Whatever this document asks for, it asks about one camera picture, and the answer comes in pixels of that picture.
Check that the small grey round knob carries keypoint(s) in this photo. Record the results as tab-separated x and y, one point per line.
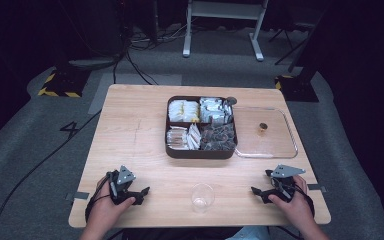
231	100

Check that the person's left hand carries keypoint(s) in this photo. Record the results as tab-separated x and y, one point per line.
108	210

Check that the black tripod stand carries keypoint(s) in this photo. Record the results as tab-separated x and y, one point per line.
288	40

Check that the row of white packets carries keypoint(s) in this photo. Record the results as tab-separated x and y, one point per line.
194	136

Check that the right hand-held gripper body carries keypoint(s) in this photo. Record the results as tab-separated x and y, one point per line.
284	171

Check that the grey tape strip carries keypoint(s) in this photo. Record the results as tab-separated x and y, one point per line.
78	196
317	187

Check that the clear plastic cup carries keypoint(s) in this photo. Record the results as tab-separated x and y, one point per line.
202	198

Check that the person's right hand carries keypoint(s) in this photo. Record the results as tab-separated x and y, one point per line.
295	208

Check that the pile of clear stick packets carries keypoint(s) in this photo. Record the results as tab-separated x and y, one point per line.
176	138

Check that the brown compartment box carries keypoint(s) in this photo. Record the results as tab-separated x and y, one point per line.
198	154

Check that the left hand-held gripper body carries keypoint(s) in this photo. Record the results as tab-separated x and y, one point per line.
124	176

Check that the pile of silver packets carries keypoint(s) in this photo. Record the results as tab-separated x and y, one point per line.
215	110

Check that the pile of dark wrapped packets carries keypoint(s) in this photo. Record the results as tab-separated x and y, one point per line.
218	136

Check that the pile of white yellow packets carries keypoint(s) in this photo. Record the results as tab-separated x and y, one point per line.
183	111

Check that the white desk frame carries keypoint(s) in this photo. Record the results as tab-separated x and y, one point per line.
225	10

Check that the black yellow striped base plate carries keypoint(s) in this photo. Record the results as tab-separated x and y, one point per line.
298	90
63	85

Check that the person's blue jeans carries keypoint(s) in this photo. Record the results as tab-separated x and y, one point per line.
248	233

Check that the clear plastic lid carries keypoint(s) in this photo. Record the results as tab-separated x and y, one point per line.
270	143

